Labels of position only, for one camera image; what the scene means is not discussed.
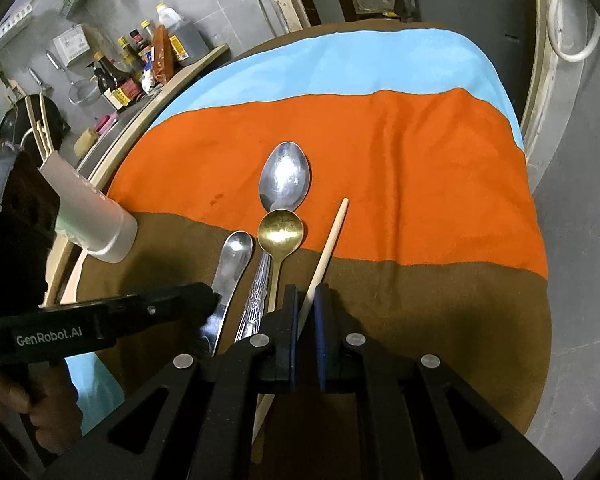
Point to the black wok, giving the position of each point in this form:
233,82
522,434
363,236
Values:
20,120

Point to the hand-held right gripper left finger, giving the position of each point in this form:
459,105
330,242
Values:
290,350

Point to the orange-brown sauce pouch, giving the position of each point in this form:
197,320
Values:
162,55

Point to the white wall rack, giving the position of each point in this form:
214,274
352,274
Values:
10,25

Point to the pink sponge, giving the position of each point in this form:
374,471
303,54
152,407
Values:
105,122

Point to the person's left hand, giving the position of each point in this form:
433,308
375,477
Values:
55,415

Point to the yellow cap sauce bottle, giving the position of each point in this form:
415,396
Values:
147,27
128,55

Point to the white utensil holder cup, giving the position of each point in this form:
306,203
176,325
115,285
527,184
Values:
100,220

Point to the hanging metal utensil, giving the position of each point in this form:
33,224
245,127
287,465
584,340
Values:
39,82

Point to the white wall box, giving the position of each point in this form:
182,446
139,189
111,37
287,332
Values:
72,45

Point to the red cap sauce bottle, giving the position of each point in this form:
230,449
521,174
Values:
139,37

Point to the small silver spoon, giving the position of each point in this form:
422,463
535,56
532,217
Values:
235,260

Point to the striped tablecloth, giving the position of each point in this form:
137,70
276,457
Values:
379,160

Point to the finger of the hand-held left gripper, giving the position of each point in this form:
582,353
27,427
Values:
155,307

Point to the large silver spoon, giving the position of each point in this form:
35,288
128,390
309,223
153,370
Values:
285,175

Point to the blue white tube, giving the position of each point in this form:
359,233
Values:
147,77

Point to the gold spoon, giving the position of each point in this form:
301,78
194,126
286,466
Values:
280,232

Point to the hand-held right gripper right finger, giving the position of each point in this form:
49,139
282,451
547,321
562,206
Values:
322,350

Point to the grey cabinet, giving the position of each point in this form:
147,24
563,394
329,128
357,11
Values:
469,15

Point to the metal mesh strainer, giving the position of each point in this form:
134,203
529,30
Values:
84,92

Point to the beige sponge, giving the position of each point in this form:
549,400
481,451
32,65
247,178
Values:
86,140

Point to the dark soy sauce bottle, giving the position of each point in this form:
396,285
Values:
112,85

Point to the wooden chopstick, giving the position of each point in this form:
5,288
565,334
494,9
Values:
34,120
325,255
46,130

